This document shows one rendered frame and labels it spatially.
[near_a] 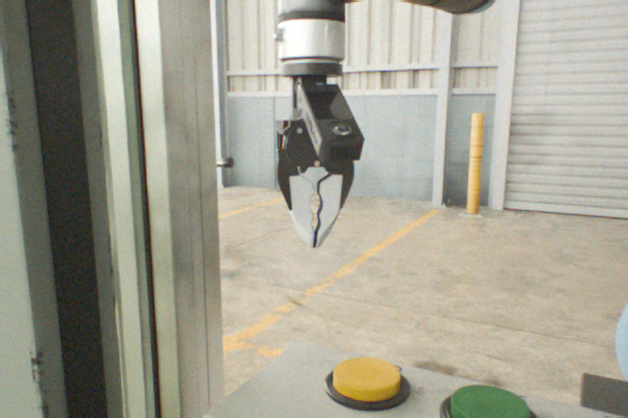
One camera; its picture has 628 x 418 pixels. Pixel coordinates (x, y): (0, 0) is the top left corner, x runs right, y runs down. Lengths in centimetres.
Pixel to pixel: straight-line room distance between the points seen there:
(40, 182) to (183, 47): 13
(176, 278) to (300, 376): 10
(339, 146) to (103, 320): 33
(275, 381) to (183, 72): 19
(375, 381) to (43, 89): 22
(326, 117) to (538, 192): 540
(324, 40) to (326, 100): 6
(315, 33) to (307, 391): 39
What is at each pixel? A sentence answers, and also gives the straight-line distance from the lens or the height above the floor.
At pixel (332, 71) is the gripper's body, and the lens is 60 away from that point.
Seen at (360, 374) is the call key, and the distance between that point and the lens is 33.
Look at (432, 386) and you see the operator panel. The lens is 34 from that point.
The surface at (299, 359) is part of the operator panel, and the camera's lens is 36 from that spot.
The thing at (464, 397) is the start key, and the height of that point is 91.
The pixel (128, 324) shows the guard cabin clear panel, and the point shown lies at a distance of 32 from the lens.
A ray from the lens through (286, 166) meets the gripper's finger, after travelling 60.
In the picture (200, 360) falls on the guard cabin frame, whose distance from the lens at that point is 35.
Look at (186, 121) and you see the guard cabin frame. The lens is 31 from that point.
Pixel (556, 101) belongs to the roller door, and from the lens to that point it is 582.
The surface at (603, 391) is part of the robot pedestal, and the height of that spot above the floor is 75.
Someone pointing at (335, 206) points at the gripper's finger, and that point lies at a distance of 61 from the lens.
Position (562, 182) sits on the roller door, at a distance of 586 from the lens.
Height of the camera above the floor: 106
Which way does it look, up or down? 12 degrees down
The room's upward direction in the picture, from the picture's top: straight up
